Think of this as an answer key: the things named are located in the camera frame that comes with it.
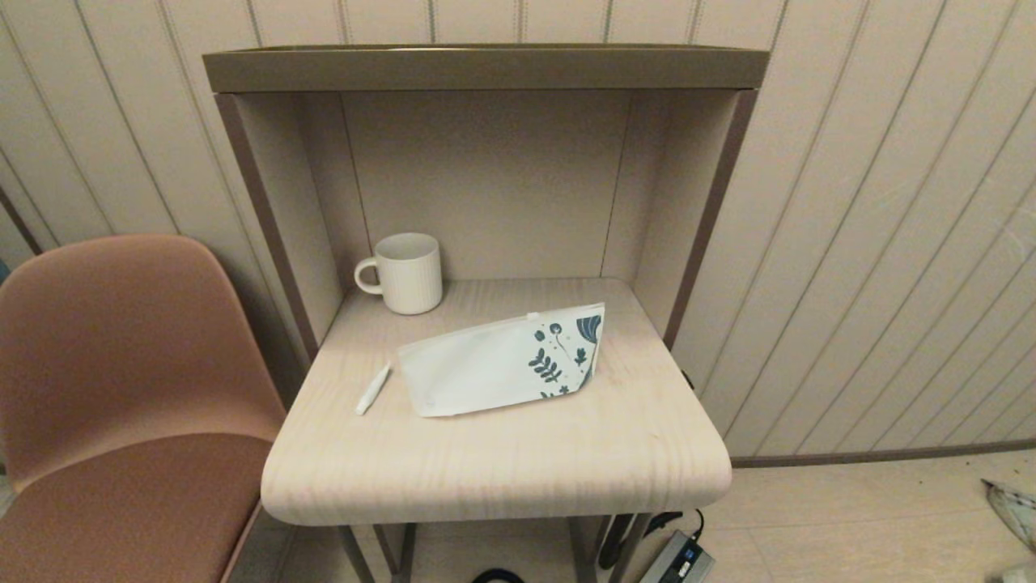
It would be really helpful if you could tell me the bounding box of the grey power adapter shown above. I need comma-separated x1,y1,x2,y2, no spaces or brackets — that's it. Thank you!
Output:
639,529,716,583

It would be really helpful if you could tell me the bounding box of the beige wooden desk hutch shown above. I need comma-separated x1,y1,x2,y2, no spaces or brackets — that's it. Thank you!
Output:
202,45,770,357

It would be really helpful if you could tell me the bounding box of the thin black adapter cable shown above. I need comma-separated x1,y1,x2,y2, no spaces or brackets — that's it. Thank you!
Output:
643,509,705,542

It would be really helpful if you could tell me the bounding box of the white floral zipper pouch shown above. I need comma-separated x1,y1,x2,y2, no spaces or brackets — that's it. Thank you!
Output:
397,303,606,418

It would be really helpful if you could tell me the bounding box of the small white toothpaste tube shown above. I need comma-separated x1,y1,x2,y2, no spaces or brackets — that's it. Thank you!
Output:
355,364,393,416

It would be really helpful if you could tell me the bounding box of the white crumpled floor object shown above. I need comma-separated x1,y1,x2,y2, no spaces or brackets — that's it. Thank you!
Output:
983,478,1036,551

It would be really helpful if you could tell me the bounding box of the white ribbed ceramic mug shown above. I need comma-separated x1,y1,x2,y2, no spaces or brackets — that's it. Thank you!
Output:
354,233,444,315

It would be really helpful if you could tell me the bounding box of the brown wall baseboard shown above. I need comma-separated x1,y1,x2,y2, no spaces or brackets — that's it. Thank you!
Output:
732,440,1036,469

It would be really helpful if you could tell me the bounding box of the pink plastic chair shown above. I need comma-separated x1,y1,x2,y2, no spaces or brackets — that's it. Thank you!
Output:
0,235,288,583

